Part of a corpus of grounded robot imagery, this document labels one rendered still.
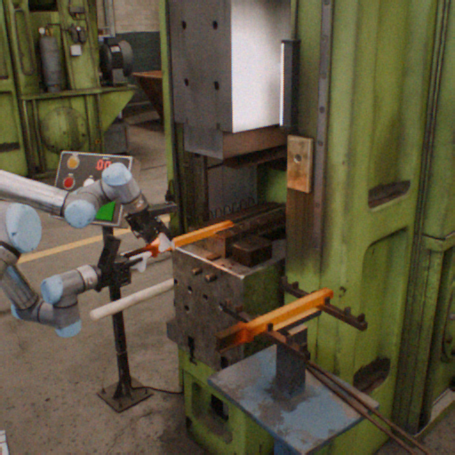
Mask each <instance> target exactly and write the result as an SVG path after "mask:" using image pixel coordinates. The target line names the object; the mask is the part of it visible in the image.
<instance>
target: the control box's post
mask: <svg viewBox="0 0 455 455"><path fill-rule="evenodd" d="M102 234H103V243H104V244H105V242H106V239H107V235H108V234H111V235H113V234H114V228H113V227H102ZM108 291H109V300H111V301H113V302H115V301H118V300H120V293H119V288H118V289H117V288H116V287H113V286H109V287H108ZM112 317H113V326H114V335H115V343H116V351H117V352H118V353H121V352H123V351H125V340H124V331H123V322H122V313H121V311H120V312H118V313H115V314H113V315H112ZM116 358H117V369H118V378H119V380H121V381H122V383H123V391H124V395H126V393H125V385H124V382H125V381H126V380H127V381H128V383H129V378H128V370H127V359H126V353H124V354H120V355H118V354H116Z"/></svg>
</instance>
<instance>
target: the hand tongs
mask: <svg viewBox="0 0 455 455"><path fill-rule="evenodd" d="M309 365H310V366H311V367H314V368H316V370H317V371H319V372H321V373H322V374H323V375H324V376H326V377H328V378H329V379H330V380H332V381H333V382H334V384H336V385H337V386H338V387H341V388H342V389H343V390H344V391H346V392H347V393H348V394H350V395H351V396H353V398H355V399H356V401H357V402H359V403H360V404H362V405H363V406H365V407H366V408H368V409H369V410H370V411H372V413H373V414H374V415H375V416H377V417H378V418H380V419H382V420H383V421H384V422H386V423H387V424H388V425H389V426H391V428H392V429H394V430H395V431H396V432H397V433H399V434H400V435H401V436H403V437H404V438H405V439H407V440H409V441H410V442H411V444H413V445H414V446H415V447H417V448H418V449H419V450H420V451H423V452H424V453H425V454H426V455H434V454H433V453H431V452H430V451H429V450H427V449H426V448H425V447H423V446H422V445H421V444H419V443H418V442H417V441H416V440H414V439H413V438H412V437H411V436H409V435H408V434H405V433H404V431H403V430H401V429H400V427H398V426H397V425H396V424H395V423H393V422H391V421H390V420H389V419H387V418H386V417H384V416H383V415H382V414H380V412H379V411H377V410H375V409H374V408H373V407H371V406H370V405H369V404H368V403H367V402H365V401H363V400H362V399H361V397H360V396H358V395H357V394H355V393H354V392H353V391H352V390H349V389H348V388H347V387H345V386H344V385H343V383H341V382H340V381H339V380H336V379H335V378H334V377H332V375H331V374H329V373H328V372H327V371H324V370H323V369H322V368H321V367H319V366H318V365H316V364H314V363H311V362H309V361H307V366H306V367H307V368H308V371H309V372H310V373H311V374H312V375H314V376H315V377H317V378H318V379H319V380H320V381H322V382H323V384H324V385H325V386H326V387H328V388H329V389H330V390H332V391H333V392H334V393H335V394H336V395H339V396H340V398H341V399H343V400H344V401H345V402H346V403H348V404H349V405H350V406H351V407H354V408H355V409H356V410H357V411H358V412H359V413H360V414H361V415H363V416H364V417H365V418H367V419H368V420H369V421H370V422H371V423H373V424H374V425H375V426H376V428H378V429H380V430H381V431H382V432H384V433H385V434H386V435H388V436H389V437H390V438H391V439H392V440H395V442H396V443H397V444H399V445H400V446H401V447H402V448H404V449H405V450H406V451H408V452H409V453H410V454H411V455H419V454H418V453H417V452H415V451H414V450H413V449H412V448H410V447H409V446H408V445H406V444H404V443H403V441H402V440H400V439H399V438H398V437H397V436H395V435H394V434H392V433H390V432H389V431H388V430H387V429H385V427H384V426H383V425H381V424H380V423H379V422H378V421H376V420H375V419H374V418H372V417H371V416H370V415H369V414H367V413H366V412H364V410H362V409H361V408H360V407H359V406H357V405H356V404H355V403H353V402H351V401H350V400H349V399H347V397H346V396H345V395H344V394H342V393H341V392H340V391H339V390H337V389H336V388H335V387H333V386H332V385H331V384H330V382H328V381H327V380H326V379H323V378H322V377H321V376H320V375H319V374H317V373H316V372H315V371H314V369H312V368H311V367H310V366H309Z"/></svg>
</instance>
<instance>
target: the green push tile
mask: <svg viewBox="0 0 455 455"><path fill-rule="evenodd" d="M115 208H116V203H113V201H111V203H109V204H105V205H103V206H101V208H100V209H99V210H98V211H97V212H96V217H95V219H97V220H110V221H112V219H113V218H114V214H115Z"/></svg>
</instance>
